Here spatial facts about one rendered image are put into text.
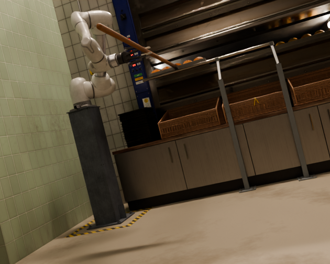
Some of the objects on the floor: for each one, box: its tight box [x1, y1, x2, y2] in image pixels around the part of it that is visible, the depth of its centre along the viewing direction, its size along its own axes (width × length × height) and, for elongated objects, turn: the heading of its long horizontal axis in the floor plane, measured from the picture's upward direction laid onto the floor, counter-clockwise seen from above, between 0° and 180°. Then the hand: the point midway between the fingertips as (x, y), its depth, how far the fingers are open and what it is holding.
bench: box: [112, 95, 330, 211], centre depth 346 cm, size 56×242×58 cm, turn 166°
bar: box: [142, 41, 317, 193], centre depth 330 cm, size 31×127×118 cm, turn 166°
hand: (145, 51), depth 256 cm, fingers closed on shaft, 3 cm apart
